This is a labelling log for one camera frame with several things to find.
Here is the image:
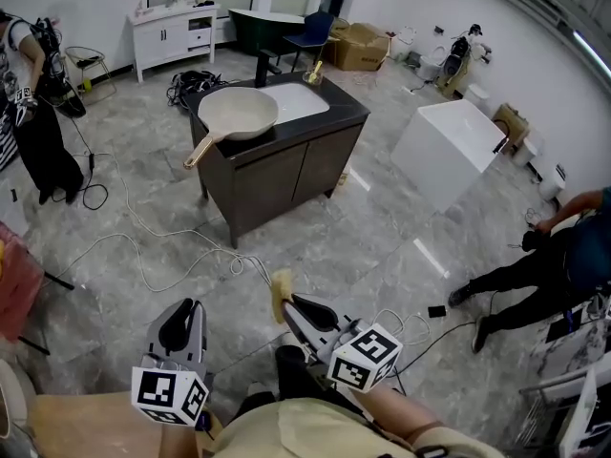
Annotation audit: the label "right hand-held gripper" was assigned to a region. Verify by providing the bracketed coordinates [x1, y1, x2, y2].
[281, 294, 404, 393]

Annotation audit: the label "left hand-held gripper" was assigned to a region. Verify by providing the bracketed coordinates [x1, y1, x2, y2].
[131, 298, 214, 429]

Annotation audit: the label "yellow sponge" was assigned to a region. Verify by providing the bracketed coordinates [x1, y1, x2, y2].
[269, 268, 295, 324]

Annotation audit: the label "cream frying pan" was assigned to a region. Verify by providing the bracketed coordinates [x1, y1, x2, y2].
[183, 87, 280, 171]

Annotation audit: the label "person's right forearm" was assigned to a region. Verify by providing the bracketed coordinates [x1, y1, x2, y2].
[355, 386, 443, 443]

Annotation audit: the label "person's left forearm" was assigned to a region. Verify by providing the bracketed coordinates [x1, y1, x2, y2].
[159, 423, 200, 458]

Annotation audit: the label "person's black trousers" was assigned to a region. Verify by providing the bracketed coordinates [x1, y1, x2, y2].
[228, 344, 364, 424]

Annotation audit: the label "person's cream shirt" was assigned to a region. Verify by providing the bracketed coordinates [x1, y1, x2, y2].
[209, 396, 507, 458]

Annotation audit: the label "light wooden chair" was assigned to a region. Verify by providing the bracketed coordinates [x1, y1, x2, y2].
[26, 391, 166, 458]

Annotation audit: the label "dark sink cabinet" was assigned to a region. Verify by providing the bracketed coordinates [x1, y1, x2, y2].
[183, 72, 371, 250]

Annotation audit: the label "pink chair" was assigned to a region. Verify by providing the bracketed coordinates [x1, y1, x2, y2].
[0, 219, 75, 357]

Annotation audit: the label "white block cabinet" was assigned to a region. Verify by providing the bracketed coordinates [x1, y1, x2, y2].
[390, 98, 508, 214]

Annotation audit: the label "white sink basin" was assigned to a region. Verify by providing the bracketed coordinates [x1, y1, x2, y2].
[260, 82, 331, 126]

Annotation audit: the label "black oval case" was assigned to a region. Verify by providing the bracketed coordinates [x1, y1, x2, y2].
[166, 69, 233, 110]

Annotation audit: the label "black white striped cushion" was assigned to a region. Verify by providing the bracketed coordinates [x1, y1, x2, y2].
[0, 107, 20, 171]

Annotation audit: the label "marble top table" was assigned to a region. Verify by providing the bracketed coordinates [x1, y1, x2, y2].
[534, 298, 611, 381]

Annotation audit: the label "white cylindrical appliance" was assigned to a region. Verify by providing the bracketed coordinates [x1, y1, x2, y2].
[538, 162, 567, 202]

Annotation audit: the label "large cardboard box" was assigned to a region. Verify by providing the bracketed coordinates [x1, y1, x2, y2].
[328, 21, 391, 72]

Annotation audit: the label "small cardboard box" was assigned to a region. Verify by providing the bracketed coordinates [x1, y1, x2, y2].
[494, 103, 531, 155]

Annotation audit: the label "white toilet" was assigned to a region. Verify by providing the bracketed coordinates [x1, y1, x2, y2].
[418, 45, 450, 81]

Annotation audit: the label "white sideboard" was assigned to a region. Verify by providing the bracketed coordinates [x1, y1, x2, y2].
[126, 2, 221, 84]

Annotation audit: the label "blue chair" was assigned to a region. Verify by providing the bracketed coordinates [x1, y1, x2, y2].
[282, 10, 336, 73]

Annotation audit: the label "dark green bathtub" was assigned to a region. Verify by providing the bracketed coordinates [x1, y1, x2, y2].
[227, 7, 306, 56]

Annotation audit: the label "white floor cable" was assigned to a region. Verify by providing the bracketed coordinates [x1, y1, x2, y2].
[95, 153, 268, 281]
[47, 233, 273, 293]

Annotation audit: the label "black harness strap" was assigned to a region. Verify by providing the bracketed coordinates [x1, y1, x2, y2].
[411, 420, 481, 458]

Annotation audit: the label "black floor cable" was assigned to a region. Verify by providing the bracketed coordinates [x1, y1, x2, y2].
[47, 95, 110, 211]

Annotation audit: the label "gold wire stool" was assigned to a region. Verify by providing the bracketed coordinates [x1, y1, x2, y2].
[64, 45, 118, 105]

